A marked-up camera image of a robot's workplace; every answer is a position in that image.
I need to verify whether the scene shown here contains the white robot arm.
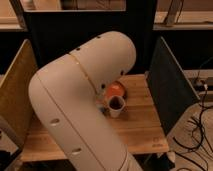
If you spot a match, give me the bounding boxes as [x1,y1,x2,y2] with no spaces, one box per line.
[28,31,143,171]

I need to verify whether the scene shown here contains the orange ceramic bowl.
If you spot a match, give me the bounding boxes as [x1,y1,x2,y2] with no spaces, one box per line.
[105,81,126,99]

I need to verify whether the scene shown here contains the white paper cup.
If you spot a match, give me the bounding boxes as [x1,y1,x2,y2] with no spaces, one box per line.
[108,96,126,118]

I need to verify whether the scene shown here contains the right dark side panel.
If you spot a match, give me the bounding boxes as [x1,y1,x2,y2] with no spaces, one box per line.
[146,37,200,136]

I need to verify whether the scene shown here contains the black back panel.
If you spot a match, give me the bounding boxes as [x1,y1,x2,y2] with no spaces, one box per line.
[24,0,157,74]

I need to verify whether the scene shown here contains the power strip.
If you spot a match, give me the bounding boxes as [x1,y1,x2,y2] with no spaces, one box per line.
[194,78,213,91]

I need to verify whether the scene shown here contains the left wooden side panel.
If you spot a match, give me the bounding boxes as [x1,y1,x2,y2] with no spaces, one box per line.
[0,39,38,148]

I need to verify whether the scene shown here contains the black floor cables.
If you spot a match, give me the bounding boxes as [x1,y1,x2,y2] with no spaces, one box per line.
[172,56,213,171]

